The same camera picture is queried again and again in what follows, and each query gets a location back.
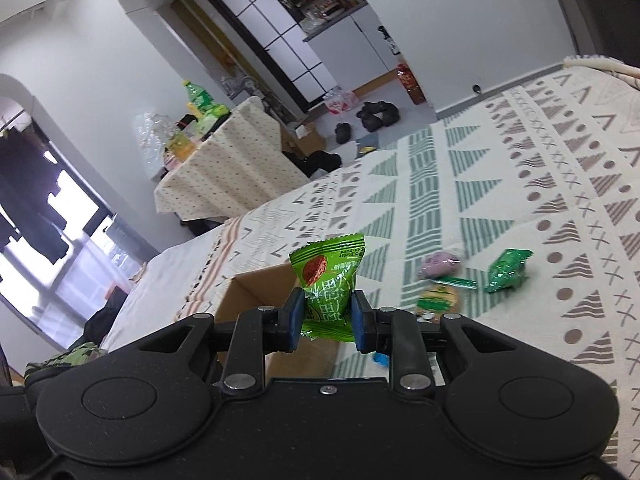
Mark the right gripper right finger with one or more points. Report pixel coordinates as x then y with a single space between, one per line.
409 343

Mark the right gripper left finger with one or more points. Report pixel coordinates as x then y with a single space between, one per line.
231 355

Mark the bright green snack pack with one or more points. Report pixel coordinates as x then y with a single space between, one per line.
326 271

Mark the clear green-edged biscuit pack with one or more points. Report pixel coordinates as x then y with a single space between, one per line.
442 296

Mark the brown cardboard box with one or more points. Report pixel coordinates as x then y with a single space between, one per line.
271 287

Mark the purple round pastry pack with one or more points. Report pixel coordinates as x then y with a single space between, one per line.
439 264

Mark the dark green candy pack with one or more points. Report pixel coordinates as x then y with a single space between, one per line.
508 270

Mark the patterned white green bedspread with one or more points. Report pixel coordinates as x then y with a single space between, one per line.
551 166

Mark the table with dotted cream cloth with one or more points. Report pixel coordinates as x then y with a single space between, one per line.
237 169

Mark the black slippers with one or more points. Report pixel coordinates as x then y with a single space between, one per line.
373 116

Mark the green soda bottle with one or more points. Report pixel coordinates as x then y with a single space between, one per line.
204 107

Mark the red oil bottle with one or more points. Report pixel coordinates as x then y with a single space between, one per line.
411 85

